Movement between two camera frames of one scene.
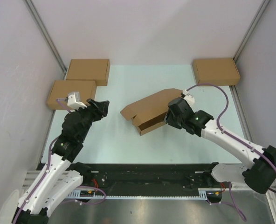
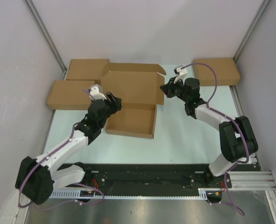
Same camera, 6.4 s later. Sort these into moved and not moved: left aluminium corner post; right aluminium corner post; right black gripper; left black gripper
Moved: right black gripper; left black gripper
Not moved: right aluminium corner post; left aluminium corner post
